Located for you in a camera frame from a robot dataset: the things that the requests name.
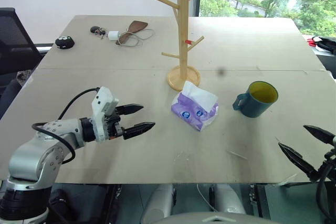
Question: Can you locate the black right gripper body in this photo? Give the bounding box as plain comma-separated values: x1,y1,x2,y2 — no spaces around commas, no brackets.
317,147,336,183

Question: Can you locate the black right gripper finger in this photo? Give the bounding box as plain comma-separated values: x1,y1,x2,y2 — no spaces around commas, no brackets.
278,142,320,183
303,124,336,145

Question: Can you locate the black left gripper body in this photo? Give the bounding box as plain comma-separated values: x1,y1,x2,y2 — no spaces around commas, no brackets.
104,112,125,140

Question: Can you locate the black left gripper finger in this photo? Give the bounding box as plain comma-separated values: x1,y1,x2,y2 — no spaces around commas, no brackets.
116,104,144,116
122,122,156,141

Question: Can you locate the wooden mug tree stand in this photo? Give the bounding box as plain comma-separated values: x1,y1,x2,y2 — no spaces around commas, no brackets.
151,0,214,91

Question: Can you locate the purple tissue pack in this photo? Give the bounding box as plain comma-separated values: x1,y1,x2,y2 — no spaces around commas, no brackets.
171,80,219,132

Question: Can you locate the teal mug yellow inside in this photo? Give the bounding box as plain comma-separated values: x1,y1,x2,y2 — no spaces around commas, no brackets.
232,81,279,119

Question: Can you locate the silver left robot leg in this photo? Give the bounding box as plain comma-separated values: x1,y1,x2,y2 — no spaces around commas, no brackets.
140,184,177,224

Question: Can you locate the silver robot leg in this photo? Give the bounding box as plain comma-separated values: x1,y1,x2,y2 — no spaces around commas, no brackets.
209,184,247,216
140,184,177,224

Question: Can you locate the silver right robot leg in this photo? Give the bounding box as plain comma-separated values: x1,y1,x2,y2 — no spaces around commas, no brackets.
209,184,247,216

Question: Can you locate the brown leather pouch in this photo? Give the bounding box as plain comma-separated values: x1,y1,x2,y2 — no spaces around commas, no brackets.
115,20,149,45

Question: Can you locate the black key bunch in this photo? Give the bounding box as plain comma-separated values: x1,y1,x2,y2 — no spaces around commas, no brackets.
90,26,107,39

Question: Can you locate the black bag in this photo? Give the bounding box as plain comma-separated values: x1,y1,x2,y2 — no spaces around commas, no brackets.
313,36,336,57

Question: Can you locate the black round white-dotted object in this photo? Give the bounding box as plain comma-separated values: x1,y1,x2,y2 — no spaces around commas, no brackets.
55,35,76,50

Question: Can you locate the grey robot torso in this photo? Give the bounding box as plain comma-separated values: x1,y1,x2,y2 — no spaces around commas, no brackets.
157,211,279,224

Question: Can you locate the patterned cloth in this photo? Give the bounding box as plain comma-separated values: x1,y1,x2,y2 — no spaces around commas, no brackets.
16,70,34,87

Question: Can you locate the black mesh office chair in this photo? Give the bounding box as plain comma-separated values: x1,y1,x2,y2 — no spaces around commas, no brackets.
0,7,55,120

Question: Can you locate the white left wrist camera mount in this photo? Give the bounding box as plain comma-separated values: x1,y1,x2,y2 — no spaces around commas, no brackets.
91,86,120,143

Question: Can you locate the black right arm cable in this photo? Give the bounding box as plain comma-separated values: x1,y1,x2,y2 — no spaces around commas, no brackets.
316,165,336,224

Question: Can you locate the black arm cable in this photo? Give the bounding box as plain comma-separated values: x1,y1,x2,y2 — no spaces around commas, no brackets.
31,87,102,166
316,165,336,224

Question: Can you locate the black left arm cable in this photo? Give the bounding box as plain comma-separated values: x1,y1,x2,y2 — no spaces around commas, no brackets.
31,87,102,166

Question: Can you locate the white charger cable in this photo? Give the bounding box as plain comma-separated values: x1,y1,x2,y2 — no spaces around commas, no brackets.
117,28,156,49

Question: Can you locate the thin white cable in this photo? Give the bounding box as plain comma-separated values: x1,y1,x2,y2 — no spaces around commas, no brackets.
196,183,219,213

